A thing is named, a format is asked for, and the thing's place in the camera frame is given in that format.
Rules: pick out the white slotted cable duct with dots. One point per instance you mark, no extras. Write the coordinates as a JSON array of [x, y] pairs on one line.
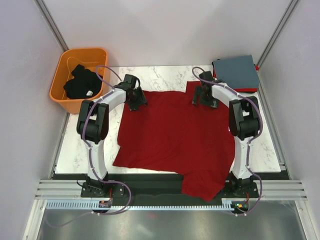
[[98, 205]]

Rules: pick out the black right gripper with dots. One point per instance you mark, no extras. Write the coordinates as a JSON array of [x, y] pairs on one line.
[[213, 102]]

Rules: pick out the dark red t shirt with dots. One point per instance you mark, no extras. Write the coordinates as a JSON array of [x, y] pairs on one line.
[[171, 134]]

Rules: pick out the black t shirt in basket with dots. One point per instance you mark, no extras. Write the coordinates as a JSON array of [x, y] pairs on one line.
[[84, 84]]

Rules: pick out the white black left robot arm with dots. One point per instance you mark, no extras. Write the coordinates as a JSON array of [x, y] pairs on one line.
[[93, 128]]

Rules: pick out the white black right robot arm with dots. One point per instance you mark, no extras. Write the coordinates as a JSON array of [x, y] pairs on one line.
[[244, 121]]

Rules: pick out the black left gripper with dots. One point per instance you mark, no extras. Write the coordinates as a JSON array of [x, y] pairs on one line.
[[140, 101]]

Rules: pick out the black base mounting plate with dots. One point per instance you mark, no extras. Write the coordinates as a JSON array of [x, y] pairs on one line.
[[162, 190]]

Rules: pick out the orange plastic laundry basket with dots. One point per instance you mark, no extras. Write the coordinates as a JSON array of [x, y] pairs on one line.
[[90, 58]]

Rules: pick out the folded grey blue t shirt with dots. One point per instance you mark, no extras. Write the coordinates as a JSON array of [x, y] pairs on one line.
[[236, 72]]

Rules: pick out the left aluminium frame post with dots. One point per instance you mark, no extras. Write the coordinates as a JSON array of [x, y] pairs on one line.
[[52, 24]]

